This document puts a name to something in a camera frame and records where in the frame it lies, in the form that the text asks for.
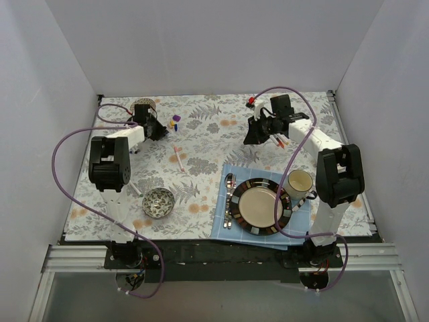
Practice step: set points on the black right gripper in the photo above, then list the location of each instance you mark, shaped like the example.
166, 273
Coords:
255, 127

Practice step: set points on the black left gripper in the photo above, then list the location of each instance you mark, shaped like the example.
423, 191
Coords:
155, 128

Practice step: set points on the red gel pen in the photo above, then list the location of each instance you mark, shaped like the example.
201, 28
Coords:
280, 143

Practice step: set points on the pink capped white marker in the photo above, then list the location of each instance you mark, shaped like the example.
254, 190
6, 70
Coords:
181, 167

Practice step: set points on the green white marker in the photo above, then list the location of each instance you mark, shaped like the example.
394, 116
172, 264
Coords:
136, 189

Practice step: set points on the peach capped white marker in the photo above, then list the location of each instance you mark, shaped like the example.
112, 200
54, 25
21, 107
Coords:
273, 140

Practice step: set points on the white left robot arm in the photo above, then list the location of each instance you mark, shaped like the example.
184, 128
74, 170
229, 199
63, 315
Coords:
109, 170

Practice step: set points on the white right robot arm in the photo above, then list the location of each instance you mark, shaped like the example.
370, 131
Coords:
339, 171

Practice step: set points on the floral patterned table mat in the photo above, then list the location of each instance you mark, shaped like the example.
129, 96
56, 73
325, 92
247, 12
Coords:
210, 134

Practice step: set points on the small patterned brown bowl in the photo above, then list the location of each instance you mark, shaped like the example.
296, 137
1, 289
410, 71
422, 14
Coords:
143, 101

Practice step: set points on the black tipped white marker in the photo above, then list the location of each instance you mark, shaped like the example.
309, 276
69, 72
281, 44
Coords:
134, 150

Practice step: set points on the silver spoon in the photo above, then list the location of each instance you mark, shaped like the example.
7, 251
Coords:
229, 191

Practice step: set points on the striped rim dinner plate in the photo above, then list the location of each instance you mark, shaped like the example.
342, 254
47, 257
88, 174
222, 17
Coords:
260, 207

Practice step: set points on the leaf patterned bowl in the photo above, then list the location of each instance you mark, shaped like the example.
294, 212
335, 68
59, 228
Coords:
158, 203

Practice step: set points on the silver fork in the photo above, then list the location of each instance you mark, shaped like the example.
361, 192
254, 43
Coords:
231, 201

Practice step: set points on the blue checked cloth napkin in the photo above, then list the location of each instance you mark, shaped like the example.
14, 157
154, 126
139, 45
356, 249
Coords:
299, 224

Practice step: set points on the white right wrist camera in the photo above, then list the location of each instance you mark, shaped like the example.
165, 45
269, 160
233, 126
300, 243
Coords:
255, 105

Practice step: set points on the cream mug black handle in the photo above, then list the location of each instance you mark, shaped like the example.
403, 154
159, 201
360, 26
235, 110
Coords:
299, 185

